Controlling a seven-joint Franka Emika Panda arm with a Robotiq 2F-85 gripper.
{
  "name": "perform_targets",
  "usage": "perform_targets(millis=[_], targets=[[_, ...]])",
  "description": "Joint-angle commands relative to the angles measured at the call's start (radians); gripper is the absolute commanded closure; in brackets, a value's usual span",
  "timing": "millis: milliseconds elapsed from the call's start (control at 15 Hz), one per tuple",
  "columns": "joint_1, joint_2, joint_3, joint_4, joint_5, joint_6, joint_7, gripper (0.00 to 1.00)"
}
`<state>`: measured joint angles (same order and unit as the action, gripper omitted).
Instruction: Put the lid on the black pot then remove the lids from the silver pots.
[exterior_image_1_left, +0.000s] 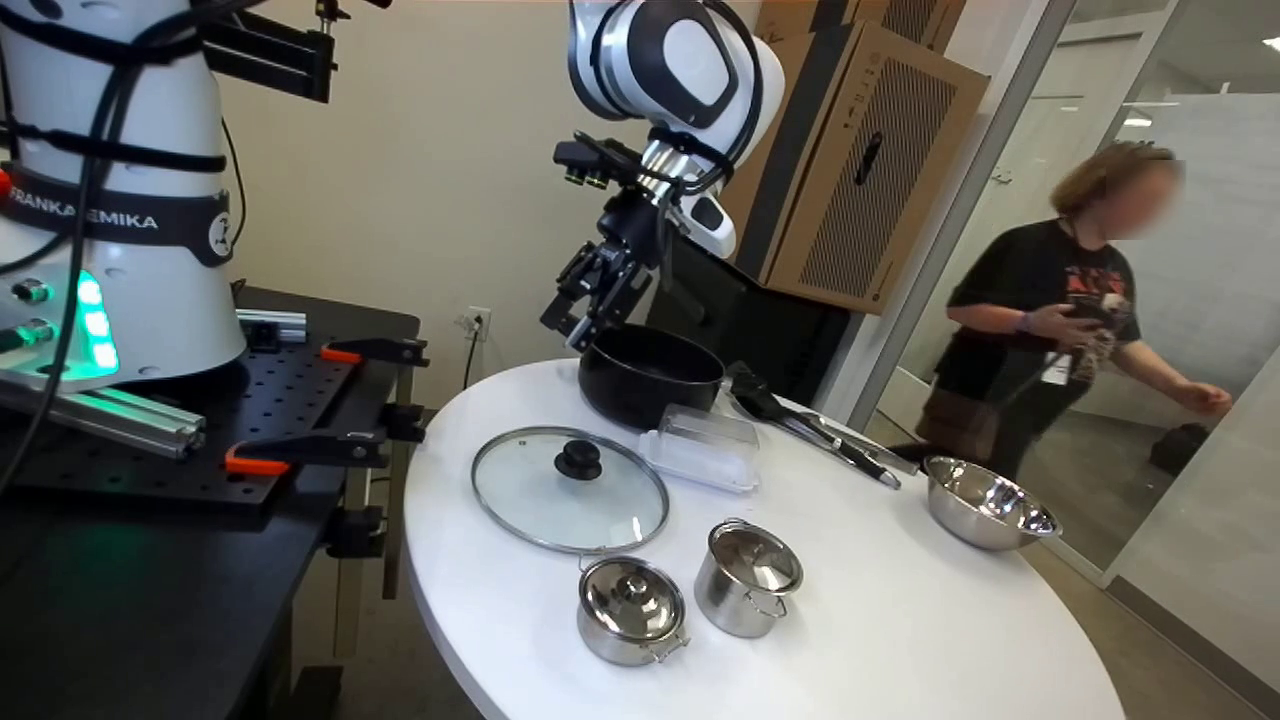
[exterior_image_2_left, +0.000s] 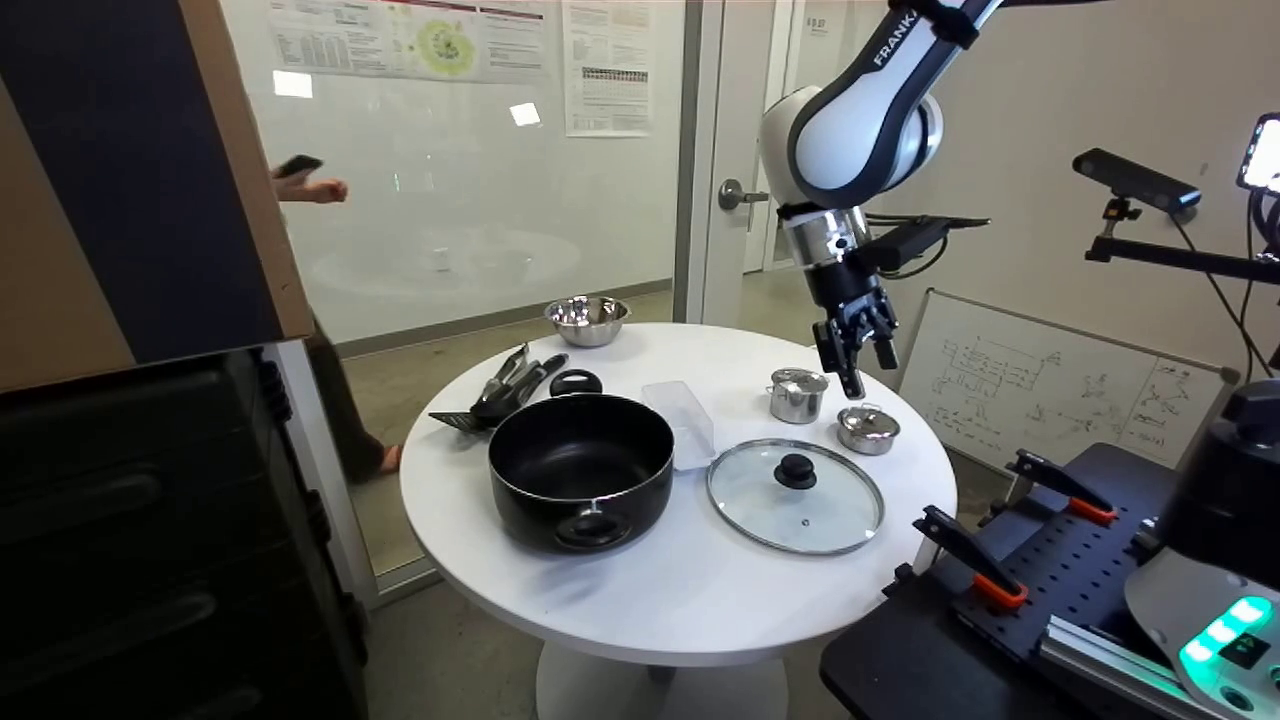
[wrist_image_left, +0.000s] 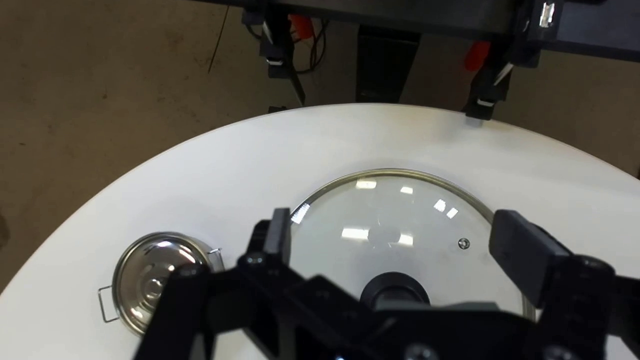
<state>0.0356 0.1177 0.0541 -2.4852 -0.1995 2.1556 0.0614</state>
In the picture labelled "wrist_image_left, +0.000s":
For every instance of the glass lid with black knob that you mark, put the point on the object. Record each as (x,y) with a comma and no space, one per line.
(401,221)

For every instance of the wide silver pot lid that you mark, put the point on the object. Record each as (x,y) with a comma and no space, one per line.
(146,266)

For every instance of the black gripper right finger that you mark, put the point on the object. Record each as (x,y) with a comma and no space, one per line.
(573,300)

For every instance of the short silver pot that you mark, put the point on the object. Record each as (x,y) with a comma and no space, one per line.
(214,257)

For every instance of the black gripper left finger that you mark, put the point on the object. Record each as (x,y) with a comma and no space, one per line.
(220,300)

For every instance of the black perforated robot table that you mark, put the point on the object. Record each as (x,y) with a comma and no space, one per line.
(387,61)

